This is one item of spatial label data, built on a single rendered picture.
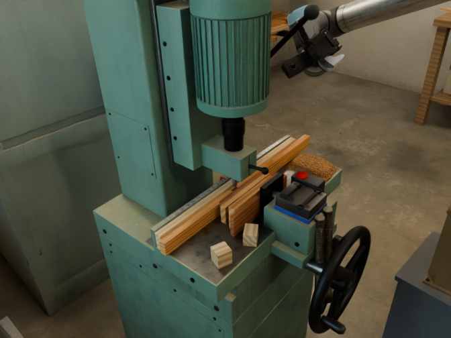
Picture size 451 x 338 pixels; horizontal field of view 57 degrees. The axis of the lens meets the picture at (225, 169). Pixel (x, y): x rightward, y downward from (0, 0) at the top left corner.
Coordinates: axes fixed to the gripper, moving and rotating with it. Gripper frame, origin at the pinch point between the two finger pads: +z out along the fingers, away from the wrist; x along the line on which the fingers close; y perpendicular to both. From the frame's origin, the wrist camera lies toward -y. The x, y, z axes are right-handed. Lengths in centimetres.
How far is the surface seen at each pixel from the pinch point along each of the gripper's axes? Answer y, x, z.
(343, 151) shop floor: 5, 46, -215
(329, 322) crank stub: -35, 55, 14
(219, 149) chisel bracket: -34.7, 7.4, 2.3
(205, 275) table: -51, 30, 19
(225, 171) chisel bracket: -36.9, 12.8, 1.2
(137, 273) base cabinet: -81, 23, -12
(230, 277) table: -47, 34, 17
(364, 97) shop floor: 55, 24, -307
